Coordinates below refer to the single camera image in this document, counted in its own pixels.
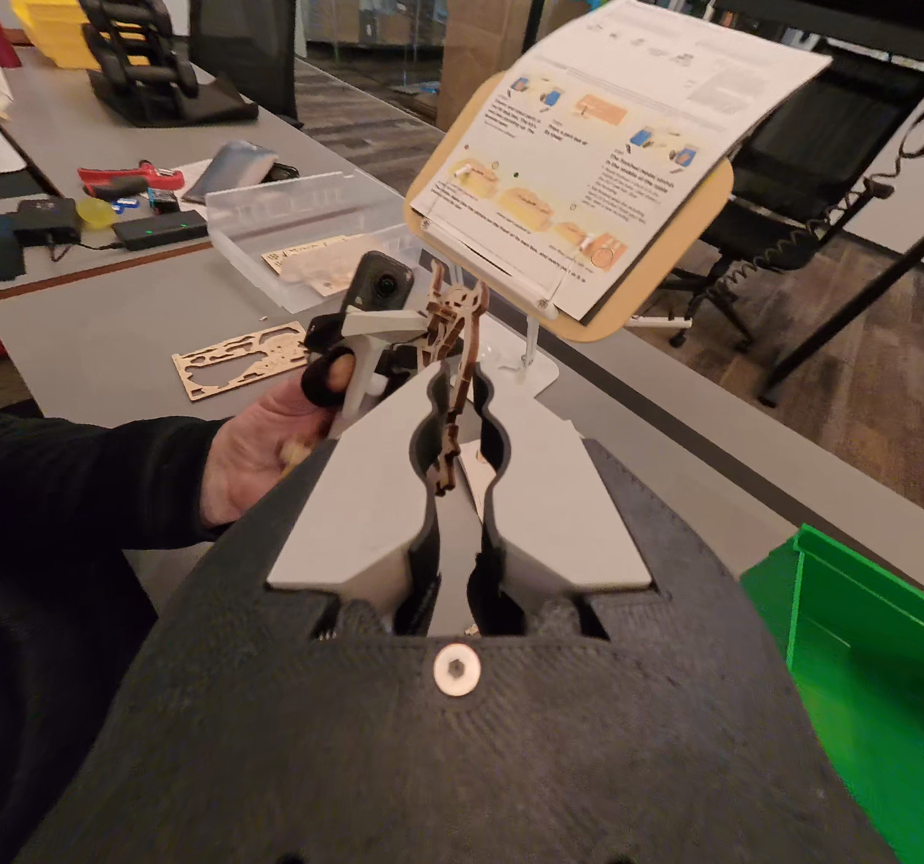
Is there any person's left hand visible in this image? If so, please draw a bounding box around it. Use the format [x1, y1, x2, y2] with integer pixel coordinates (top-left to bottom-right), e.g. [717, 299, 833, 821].
[201, 353, 360, 527]

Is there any brown cardboard box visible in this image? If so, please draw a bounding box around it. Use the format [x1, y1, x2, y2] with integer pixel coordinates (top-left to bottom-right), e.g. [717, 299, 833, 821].
[435, 0, 594, 134]

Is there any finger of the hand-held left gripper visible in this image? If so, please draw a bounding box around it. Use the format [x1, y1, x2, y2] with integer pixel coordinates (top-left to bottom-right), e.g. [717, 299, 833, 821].
[341, 307, 430, 344]

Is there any black slanted stand leg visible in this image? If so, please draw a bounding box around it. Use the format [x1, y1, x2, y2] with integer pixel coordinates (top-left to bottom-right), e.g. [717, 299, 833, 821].
[758, 236, 924, 409]

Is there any wooden offcut sheet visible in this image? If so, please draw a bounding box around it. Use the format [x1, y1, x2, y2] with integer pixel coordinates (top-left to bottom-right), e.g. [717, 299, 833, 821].
[171, 321, 313, 403]

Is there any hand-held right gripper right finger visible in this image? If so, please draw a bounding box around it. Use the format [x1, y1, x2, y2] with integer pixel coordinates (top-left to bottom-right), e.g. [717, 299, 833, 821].
[473, 372, 654, 614]

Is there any printed instruction paper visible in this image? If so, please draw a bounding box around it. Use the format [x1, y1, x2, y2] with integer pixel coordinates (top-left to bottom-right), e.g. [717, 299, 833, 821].
[429, 0, 833, 322]

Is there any wooden model long body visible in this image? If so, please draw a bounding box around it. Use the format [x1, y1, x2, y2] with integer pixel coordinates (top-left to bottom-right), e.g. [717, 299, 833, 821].
[421, 261, 493, 374]

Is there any clear plastic box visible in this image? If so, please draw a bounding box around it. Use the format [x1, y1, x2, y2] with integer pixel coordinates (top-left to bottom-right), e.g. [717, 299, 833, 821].
[204, 169, 434, 314]

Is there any black mesh office chair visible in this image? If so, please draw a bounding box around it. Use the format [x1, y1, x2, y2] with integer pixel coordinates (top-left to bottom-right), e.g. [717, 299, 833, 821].
[186, 0, 306, 130]
[628, 41, 924, 356]

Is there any black power bank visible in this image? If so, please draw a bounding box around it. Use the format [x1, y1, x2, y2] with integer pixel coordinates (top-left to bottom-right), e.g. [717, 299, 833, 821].
[112, 210, 210, 253]

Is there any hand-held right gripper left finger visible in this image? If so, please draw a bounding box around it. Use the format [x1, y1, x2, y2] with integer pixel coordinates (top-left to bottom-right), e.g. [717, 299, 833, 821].
[267, 362, 444, 610]

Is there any wooden parts sheet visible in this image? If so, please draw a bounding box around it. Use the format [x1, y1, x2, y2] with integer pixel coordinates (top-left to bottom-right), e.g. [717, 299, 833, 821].
[260, 232, 384, 298]

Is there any green plastic bin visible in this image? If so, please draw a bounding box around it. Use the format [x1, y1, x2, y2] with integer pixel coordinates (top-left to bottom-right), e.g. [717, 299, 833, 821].
[740, 523, 924, 864]

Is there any wooden document stand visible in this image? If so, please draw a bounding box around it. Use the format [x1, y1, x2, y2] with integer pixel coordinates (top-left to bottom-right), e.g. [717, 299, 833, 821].
[403, 70, 736, 400]

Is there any yellow plastic bin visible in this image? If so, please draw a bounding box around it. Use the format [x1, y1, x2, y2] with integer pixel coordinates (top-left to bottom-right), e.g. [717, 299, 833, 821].
[3, 0, 149, 72]

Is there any black device box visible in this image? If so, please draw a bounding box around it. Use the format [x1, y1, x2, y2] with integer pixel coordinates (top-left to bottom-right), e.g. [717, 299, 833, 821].
[13, 197, 82, 247]

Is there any black coiled cable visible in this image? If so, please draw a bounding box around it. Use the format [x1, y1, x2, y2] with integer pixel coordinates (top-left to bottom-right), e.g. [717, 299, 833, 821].
[711, 124, 924, 305]

